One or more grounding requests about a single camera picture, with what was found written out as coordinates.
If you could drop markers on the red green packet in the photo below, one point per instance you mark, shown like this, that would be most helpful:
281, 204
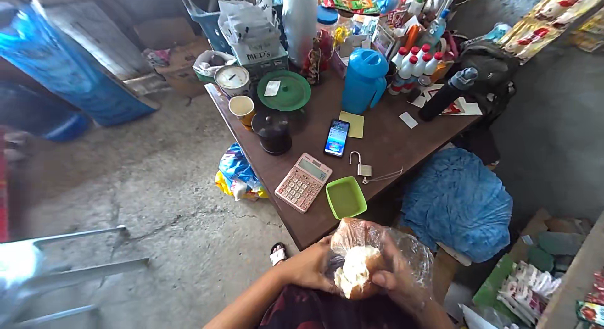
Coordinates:
592, 313

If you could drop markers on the person's left fingers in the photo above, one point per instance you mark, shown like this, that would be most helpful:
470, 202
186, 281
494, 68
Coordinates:
322, 242

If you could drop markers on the group of red-capped white bottles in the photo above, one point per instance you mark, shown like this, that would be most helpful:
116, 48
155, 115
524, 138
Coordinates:
409, 67

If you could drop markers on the pile of white-red packets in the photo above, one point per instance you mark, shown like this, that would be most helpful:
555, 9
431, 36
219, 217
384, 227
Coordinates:
526, 286

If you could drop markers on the small basket with white liner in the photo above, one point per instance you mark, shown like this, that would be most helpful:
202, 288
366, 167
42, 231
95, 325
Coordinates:
207, 65

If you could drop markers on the person's right thumb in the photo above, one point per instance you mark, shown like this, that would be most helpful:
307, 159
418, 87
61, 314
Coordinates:
384, 278

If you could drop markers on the black tumbler with grey cap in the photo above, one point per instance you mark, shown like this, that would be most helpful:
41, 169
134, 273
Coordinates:
439, 100

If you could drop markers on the open padlock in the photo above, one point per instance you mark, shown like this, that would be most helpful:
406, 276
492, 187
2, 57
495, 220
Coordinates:
364, 170

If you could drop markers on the person's body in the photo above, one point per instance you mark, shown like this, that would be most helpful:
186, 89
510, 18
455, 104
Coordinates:
330, 312

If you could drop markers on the smartphone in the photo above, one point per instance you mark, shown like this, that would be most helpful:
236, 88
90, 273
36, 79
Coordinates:
337, 138

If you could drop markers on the green box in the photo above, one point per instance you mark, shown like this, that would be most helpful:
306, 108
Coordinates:
493, 286

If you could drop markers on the can with white lid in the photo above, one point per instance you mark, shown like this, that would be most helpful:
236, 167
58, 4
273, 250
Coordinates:
233, 81

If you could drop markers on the torn bread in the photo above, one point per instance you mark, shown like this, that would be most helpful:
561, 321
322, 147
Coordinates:
357, 272

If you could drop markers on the red religious figurine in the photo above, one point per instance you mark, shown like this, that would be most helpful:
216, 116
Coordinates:
314, 62

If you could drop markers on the stack of white paper bags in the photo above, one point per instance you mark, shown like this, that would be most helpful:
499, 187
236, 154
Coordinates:
252, 34

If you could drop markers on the clear plastic bag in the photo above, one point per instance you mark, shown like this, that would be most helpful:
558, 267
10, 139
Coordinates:
416, 256

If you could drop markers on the blue plastic sheet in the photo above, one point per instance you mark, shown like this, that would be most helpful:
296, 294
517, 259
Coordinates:
75, 76

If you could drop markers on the hanging strips of snack packets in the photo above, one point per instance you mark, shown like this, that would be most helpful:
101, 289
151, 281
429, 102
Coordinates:
538, 32

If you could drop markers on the person's left hand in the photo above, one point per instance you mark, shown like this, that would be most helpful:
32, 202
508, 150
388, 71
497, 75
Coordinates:
304, 266

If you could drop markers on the blue plastic bundle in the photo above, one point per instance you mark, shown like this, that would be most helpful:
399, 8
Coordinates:
455, 204

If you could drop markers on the small white card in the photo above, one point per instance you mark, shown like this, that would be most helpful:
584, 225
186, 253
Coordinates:
408, 120

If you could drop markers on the orange bottle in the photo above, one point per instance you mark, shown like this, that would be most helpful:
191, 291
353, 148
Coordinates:
413, 35

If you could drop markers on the blue-grey plastic bin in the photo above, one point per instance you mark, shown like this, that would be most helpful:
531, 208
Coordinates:
210, 24

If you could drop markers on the black lidded pot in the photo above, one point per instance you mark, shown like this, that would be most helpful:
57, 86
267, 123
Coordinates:
272, 135

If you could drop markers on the yellow paper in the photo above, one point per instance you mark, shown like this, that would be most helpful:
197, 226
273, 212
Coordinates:
355, 125

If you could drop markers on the person's right forearm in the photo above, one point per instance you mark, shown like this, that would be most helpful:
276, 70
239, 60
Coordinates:
430, 318

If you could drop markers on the cardboard box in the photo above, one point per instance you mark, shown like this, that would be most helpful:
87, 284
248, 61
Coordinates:
181, 67

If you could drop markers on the blue plastic pitcher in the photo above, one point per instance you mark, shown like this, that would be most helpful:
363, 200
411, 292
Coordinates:
362, 81

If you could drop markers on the person's left forearm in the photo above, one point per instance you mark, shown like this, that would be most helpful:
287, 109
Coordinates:
255, 297

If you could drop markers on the wooden shelf board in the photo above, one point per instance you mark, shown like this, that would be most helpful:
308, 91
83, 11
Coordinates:
573, 277

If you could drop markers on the person's right fingers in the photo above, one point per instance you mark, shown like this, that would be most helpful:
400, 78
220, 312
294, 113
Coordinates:
392, 251

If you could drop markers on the pink calculator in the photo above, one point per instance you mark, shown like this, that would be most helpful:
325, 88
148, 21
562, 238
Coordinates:
303, 182

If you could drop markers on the black backpack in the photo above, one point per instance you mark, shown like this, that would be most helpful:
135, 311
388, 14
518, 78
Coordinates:
490, 69

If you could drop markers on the jar with blue lid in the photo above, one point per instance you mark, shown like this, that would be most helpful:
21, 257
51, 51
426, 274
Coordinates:
327, 18

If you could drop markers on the dark blue plastic drum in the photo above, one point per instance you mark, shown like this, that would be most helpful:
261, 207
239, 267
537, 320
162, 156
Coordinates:
37, 112

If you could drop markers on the blue and yellow plastic bag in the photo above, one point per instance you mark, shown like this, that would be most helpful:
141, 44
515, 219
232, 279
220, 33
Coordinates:
238, 172

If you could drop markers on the yellow cup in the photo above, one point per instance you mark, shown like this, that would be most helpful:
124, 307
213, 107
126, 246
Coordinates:
242, 108

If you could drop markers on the small white paper slip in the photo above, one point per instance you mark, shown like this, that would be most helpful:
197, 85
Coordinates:
272, 88

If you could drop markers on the pile of dark green packs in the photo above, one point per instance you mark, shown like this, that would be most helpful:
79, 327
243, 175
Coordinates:
559, 246

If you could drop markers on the roll of clear plastic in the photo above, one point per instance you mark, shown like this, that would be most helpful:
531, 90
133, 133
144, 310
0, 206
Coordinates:
298, 29

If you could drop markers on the brown table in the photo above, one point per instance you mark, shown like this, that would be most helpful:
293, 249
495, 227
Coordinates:
311, 131

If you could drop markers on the green crate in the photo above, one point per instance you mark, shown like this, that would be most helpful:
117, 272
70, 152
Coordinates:
271, 67

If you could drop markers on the person's right hand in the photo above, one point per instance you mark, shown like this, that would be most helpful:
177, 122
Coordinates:
406, 278

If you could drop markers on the green round plastic lid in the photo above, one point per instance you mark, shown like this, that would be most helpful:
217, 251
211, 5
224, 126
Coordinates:
292, 95

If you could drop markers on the white red printed papers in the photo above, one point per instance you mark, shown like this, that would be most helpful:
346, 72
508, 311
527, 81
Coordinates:
465, 107

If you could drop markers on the person's left thumb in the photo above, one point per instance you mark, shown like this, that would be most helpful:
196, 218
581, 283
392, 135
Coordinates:
326, 284

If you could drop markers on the green square container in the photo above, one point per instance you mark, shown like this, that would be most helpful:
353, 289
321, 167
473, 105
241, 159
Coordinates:
347, 199

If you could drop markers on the pile of assorted colourful goods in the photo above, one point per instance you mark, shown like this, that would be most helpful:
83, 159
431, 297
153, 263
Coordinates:
363, 22

